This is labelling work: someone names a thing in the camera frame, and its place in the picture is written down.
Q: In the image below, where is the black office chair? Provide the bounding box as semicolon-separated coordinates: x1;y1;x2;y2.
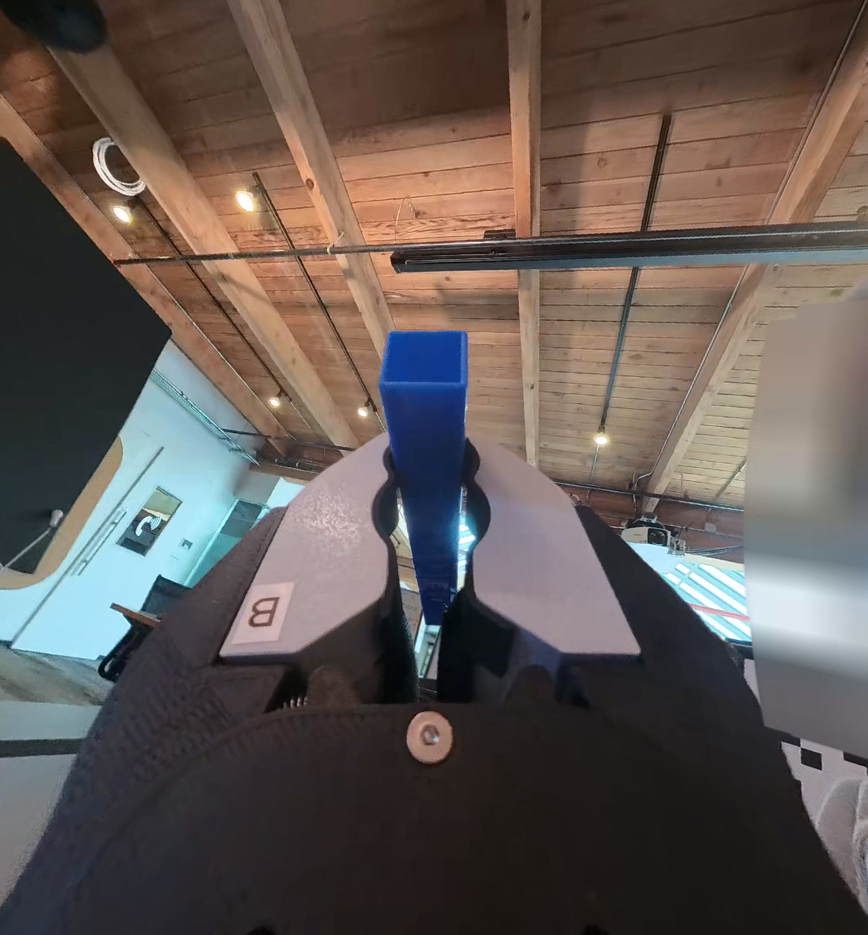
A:
98;619;153;682

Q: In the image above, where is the white ceiling projector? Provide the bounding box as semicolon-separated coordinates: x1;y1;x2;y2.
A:
622;513;679;547

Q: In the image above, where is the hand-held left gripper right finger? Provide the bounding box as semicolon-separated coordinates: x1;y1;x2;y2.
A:
436;437;642;701

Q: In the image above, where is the glass skylight roof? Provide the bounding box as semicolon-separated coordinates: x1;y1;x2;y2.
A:
660;559;751;647

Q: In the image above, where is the wooden office desk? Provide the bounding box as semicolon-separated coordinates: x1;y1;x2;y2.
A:
110;602;166;631

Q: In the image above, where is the framed wall picture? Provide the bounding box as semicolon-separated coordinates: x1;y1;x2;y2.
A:
116;486;184;558

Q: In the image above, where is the black ceiling track rail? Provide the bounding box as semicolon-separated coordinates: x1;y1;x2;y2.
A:
390;223;868;276

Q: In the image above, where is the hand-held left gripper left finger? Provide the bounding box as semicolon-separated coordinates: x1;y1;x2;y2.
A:
218;437;420;702

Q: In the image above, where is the blue square plastic tube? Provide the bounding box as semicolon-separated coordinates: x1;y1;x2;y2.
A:
379;331;472;644

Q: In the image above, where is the white cable coil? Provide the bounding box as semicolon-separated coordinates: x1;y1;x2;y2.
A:
92;137;148;197

